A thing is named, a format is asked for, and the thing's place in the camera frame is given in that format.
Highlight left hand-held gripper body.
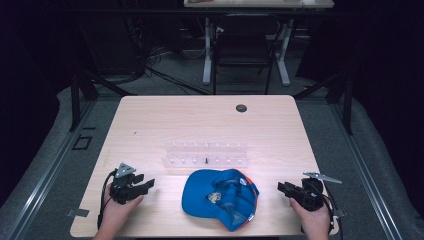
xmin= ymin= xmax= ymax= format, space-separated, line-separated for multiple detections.
xmin=109 ymin=162 xmax=145 ymax=205

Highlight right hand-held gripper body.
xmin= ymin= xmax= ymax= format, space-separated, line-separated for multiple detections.
xmin=294 ymin=171 xmax=343 ymax=212

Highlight person's left hand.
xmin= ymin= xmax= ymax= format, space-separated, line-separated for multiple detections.
xmin=99 ymin=185 xmax=145 ymax=235

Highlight person's right hand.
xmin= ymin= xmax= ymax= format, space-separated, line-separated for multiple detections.
xmin=288 ymin=198 xmax=331 ymax=235

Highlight grey tape strip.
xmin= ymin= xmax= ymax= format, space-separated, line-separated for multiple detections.
xmin=65 ymin=207 xmax=91 ymax=218

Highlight blue baseball cap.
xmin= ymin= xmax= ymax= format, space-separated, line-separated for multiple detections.
xmin=181 ymin=168 xmax=261 ymax=233

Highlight clear acrylic peg rack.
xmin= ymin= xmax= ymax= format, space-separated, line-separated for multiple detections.
xmin=161 ymin=141 xmax=250 ymax=169

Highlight black metal stand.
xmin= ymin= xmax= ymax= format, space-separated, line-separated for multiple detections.
xmin=68 ymin=70 xmax=138 ymax=133
xmin=292 ymin=70 xmax=355 ymax=136

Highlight black chair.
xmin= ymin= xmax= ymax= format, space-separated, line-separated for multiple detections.
xmin=211 ymin=14 xmax=282 ymax=96

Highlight white-legged desk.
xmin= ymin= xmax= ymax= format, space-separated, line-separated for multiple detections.
xmin=183 ymin=0 xmax=335 ymax=88

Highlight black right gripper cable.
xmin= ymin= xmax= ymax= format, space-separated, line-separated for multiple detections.
xmin=321 ymin=184 xmax=337 ymax=234

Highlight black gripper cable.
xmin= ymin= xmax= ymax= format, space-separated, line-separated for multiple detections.
xmin=97 ymin=169 xmax=117 ymax=231
xmin=321 ymin=184 xmax=337 ymax=234

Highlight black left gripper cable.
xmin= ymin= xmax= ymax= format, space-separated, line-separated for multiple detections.
xmin=97 ymin=169 xmax=117 ymax=231

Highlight aluminium floor rail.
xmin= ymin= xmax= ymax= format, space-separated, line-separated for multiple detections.
xmin=6 ymin=99 xmax=98 ymax=240
xmin=330 ymin=101 xmax=404 ymax=240

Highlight black floor cables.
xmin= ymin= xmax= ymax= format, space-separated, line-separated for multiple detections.
xmin=145 ymin=45 xmax=212 ymax=96

